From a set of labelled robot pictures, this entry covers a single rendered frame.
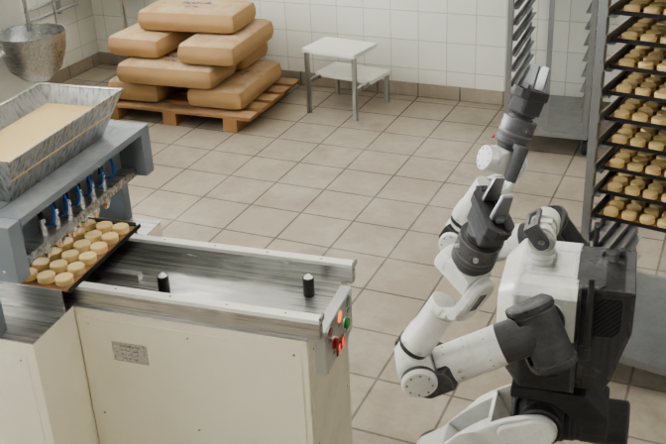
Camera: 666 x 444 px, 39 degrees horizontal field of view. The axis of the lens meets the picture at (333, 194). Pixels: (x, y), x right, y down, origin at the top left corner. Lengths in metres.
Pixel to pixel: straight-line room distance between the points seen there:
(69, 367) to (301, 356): 0.69
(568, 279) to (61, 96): 1.62
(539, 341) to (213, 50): 4.26
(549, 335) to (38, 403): 1.40
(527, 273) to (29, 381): 1.35
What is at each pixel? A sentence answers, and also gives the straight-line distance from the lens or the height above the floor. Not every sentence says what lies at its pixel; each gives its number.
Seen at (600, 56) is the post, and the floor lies 1.26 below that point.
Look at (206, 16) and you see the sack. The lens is 6.15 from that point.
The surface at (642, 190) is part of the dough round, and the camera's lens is 3.41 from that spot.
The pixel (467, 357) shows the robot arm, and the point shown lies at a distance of 2.01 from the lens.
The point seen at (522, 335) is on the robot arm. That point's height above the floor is 1.08.
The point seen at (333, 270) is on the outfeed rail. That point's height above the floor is 0.88.
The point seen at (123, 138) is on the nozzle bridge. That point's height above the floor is 1.18.
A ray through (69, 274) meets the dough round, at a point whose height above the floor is 0.92.
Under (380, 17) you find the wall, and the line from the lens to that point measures 6.47.
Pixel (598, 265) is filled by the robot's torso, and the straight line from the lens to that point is 2.21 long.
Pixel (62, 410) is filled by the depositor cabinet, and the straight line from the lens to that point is 2.76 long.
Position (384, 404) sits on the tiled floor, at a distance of 3.54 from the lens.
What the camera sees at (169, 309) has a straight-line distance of 2.55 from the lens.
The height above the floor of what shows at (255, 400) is 0.62.
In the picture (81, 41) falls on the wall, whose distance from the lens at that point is 7.60.
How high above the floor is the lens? 2.20
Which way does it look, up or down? 26 degrees down
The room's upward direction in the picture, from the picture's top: 3 degrees counter-clockwise
